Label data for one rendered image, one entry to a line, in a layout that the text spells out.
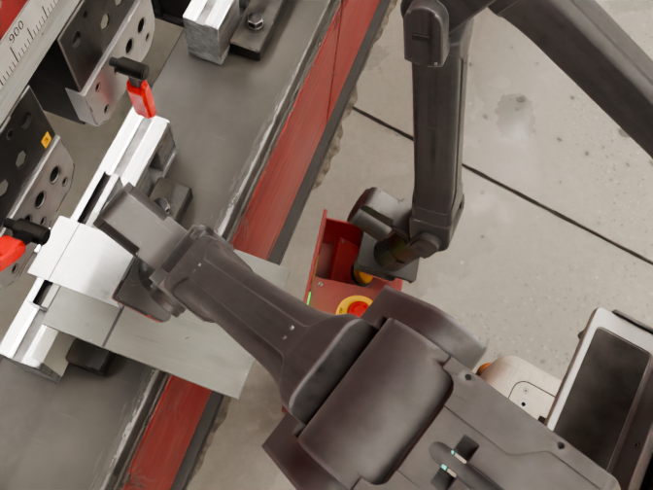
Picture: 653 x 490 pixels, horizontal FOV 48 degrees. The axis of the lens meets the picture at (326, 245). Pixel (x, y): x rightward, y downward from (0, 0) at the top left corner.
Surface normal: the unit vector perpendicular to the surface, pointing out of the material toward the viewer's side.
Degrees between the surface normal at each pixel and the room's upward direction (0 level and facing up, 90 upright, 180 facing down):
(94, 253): 0
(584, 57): 80
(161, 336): 0
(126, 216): 26
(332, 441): 32
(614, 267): 0
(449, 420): 12
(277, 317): 56
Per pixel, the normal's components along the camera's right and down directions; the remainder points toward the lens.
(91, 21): 0.94, 0.34
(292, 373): -0.67, -0.61
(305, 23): 0.07, -0.36
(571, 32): -0.36, 0.77
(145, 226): 0.26, 0.03
